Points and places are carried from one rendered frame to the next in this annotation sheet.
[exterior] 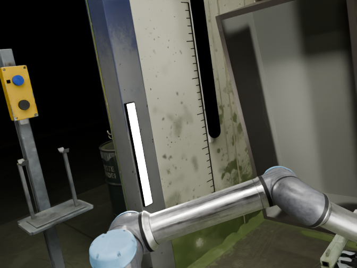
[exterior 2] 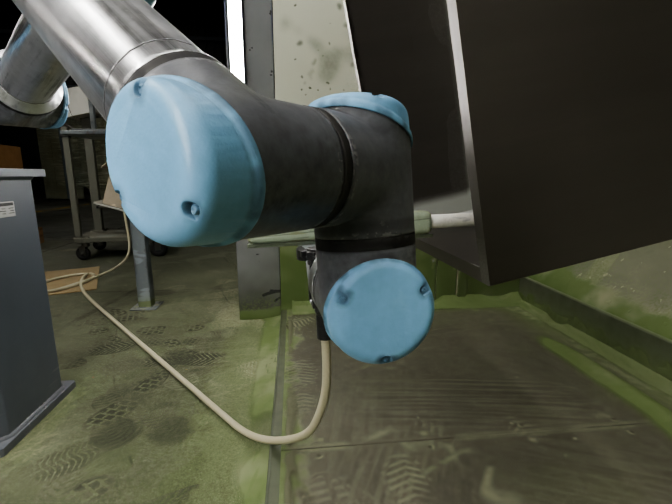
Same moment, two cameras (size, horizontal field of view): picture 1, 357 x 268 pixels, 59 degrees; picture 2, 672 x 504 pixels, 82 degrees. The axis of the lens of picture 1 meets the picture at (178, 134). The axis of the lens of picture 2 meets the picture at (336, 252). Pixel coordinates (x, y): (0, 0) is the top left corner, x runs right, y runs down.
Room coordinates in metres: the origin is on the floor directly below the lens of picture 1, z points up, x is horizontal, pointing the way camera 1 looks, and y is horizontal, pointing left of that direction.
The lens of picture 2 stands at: (0.76, -1.01, 0.63)
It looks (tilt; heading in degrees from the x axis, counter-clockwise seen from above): 11 degrees down; 37
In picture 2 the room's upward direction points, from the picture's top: straight up
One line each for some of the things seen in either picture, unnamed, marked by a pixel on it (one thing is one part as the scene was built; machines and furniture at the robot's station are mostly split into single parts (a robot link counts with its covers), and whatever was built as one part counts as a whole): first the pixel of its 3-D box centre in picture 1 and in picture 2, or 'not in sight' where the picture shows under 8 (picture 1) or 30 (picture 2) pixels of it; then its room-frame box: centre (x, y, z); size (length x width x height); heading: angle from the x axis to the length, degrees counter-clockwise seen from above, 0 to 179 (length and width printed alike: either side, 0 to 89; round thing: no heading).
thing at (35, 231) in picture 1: (55, 214); (117, 135); (1.55, 0.69, 0.78); 0.31 x 0.23 x 0.01; 133
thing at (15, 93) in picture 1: (18, 93); not in sight; (1.61, 0.75, 1.42); 0.12 x 0.06 x 0.26; 133
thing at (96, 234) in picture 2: not in sight; (114, 173); (2.22, 2.24, 0.64); 0.73 x 0.50 x 1.27; 143
